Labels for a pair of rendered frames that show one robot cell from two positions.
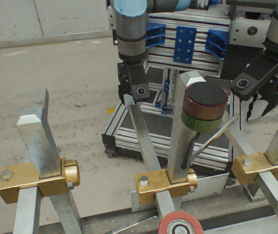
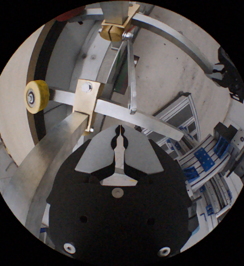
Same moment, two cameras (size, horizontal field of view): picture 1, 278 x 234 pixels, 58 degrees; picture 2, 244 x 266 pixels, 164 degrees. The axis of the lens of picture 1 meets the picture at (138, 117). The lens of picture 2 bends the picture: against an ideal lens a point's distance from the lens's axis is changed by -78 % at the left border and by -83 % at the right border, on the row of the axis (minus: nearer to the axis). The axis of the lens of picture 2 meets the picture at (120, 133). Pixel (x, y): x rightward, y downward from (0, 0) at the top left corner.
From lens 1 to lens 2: 0.57 m
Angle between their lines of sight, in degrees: 40
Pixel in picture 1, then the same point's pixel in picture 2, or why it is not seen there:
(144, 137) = (179, 36)
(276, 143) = (69, 124)
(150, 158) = (152, 20)
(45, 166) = not seen: outside the picture
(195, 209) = (110, 61)
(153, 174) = (130, 10)
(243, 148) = (108, 104)
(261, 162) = (81, 103)
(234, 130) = (135, 116)
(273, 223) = not seen: hidden behind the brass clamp
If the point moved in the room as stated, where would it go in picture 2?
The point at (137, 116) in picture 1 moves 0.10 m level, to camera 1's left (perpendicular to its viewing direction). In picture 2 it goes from (202, 57) to (209, 43)
